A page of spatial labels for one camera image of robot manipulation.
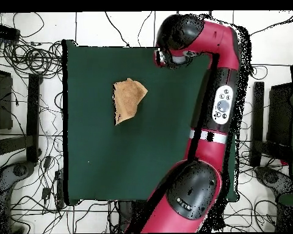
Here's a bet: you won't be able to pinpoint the tan terry towel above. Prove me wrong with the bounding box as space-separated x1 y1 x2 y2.
112 77 149 126

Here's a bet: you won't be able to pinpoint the dark green table cloth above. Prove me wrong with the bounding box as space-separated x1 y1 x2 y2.
62 39 241 206

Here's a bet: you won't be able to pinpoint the black stand leg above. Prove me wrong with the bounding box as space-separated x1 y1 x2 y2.
249 81 265 168
26 73 42 163

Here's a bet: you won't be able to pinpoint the black panel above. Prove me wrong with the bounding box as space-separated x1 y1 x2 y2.
267 82 293 147

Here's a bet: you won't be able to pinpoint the black box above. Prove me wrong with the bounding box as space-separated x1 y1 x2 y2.
0 69 13 130

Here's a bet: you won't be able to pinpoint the dark wheeled stand base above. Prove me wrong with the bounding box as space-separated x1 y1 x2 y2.
0 162 36 234
253 166 293 196

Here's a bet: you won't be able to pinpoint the black power strip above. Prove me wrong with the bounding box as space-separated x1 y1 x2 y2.
54 170 65 208

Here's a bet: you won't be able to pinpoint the black coiled cables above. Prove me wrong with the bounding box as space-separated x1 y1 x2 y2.
1 40 63 79

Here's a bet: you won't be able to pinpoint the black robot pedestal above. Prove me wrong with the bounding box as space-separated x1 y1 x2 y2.
117 200 147 234

